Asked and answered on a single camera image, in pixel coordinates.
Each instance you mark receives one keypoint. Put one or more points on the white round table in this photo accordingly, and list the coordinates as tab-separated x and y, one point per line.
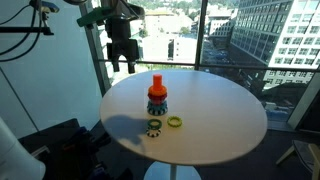
210	119

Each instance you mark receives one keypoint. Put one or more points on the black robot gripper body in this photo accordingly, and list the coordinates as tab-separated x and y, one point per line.
118	30

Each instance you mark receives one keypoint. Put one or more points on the orange stacking rod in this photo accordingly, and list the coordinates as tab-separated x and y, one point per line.
157	80

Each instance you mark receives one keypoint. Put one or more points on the white table pedestal base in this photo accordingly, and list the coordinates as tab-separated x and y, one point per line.
164	171

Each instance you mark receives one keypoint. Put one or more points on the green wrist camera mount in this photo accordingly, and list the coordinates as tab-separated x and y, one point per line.
97	15

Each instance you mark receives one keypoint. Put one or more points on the camera on tripod arm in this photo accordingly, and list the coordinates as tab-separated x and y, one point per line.
43	8

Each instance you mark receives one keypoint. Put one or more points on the wooden chair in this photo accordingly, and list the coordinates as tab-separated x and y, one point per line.
308	154

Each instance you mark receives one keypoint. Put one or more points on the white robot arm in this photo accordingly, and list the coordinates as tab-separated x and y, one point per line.
57	83

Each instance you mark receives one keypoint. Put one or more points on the black equipment pile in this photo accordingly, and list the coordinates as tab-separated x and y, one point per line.
69	152

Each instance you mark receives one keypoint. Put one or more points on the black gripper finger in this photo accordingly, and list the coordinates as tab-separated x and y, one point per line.
115	66
131	67

